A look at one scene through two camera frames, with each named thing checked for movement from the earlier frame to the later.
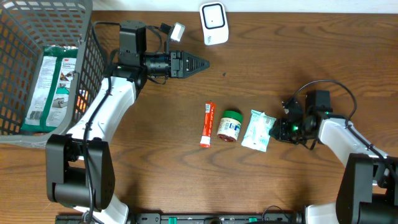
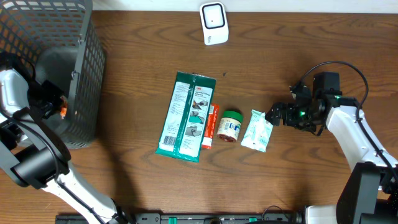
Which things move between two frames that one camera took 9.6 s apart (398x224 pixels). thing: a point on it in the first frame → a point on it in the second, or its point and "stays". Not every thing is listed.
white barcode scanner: [214, 22] stays
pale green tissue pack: [258, 133] stays
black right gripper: [282, 135] → [288, 119]
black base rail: [191, 218] stays
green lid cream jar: [229, 126] stays
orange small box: [81, 100] → [63, 107]
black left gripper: [180, 59] → [54, 98]
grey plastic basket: [25, 25] stays
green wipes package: [50, 92] → [185, 128]
